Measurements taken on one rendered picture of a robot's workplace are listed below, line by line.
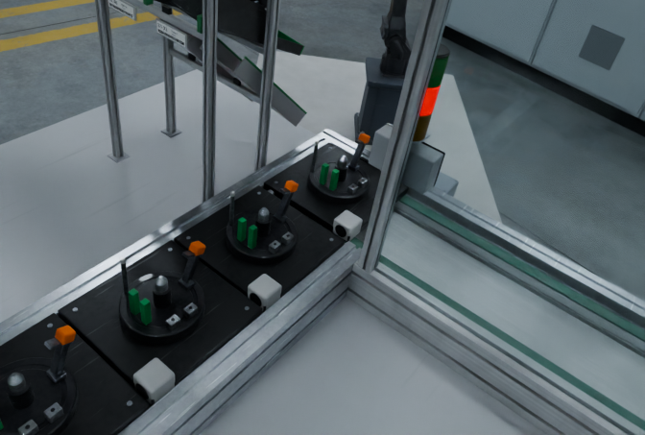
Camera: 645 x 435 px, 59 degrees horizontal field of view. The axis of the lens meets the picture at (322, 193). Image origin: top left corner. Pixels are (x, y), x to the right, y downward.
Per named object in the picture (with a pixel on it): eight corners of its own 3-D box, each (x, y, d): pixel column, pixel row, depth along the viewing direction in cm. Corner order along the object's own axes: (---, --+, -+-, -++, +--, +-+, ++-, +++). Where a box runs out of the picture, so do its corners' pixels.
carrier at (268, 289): (258, 191, 128) (261, 146, 120) (344, 247, 118) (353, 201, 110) (173, 245, 112) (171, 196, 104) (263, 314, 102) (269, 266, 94)
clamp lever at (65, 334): (58, 365, 84) (68, 324, 82) (66, 373, 83) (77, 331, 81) (35, 374, 81) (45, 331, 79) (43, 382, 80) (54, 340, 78)
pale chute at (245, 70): (264, 103, 150) (274, 89, 150) (296, 127, 144) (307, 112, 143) (199, 47, 126) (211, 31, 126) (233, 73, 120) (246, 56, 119)
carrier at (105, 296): (172, 246, 112) (169, 197, 104) (262, 315, 102) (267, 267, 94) (58, 318, 96) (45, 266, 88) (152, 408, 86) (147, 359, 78)
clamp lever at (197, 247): (186, 276, 100) (199, 239, 98) (194, 282, 100) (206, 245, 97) (171, 281, 97) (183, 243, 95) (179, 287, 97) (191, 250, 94)
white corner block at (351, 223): (343, 222, 124) (346, 208, 121) (360, 232, 122) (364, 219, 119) (330, 232, 121) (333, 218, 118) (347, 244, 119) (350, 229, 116)
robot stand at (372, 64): (400, 122, 177) (416, 63, 164) (405, 149, 165) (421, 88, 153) (353, 116, 176) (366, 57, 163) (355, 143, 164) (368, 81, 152)
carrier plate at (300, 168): (327, 148, 145) (328, 141, 143) (407, 193, 135) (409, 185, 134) (262, 188, 129) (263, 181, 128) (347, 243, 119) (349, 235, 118)
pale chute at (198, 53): (224, 80, 157) (233, 67, 156) (252, 102, 150) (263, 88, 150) (154, 23, 133) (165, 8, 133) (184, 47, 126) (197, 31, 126)
